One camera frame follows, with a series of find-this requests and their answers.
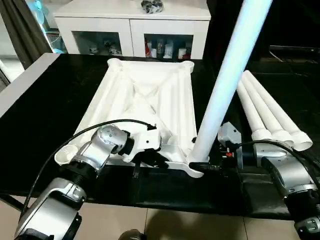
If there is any white plastic table top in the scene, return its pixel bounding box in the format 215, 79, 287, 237
54, 58, 206, 179

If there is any white plastic table leg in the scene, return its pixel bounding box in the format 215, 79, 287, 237
240, 75, 294, 146
187, 0, 274, 167
236, 80, 274, 142
243, 70, 314, 151

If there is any black work mat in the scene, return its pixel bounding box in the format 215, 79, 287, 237
0, 51, 320, 221

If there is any black metal bar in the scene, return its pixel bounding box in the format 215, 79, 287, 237
270, 45, 320, 54

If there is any white glass-door cabinet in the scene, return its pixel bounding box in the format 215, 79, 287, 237
54, 0, 211, 61

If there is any crumpled silver object on cabinet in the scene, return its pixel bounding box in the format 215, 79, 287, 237
141, 0, 165, 14

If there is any dark grey curtain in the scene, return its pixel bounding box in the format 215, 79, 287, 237
0, 0, 54, 71

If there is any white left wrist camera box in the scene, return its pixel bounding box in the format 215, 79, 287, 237
128, 126, 164, 164

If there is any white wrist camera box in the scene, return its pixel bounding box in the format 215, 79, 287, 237
128, 126, 164, 164
217, 121, 244, 157

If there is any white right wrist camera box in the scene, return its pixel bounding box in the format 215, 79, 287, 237
217, 121, 244, 157

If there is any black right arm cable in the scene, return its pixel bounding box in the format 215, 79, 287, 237
234, 140, 320, 182

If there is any black table frame leg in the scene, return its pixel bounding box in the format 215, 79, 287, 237
0, 194, 27, 214

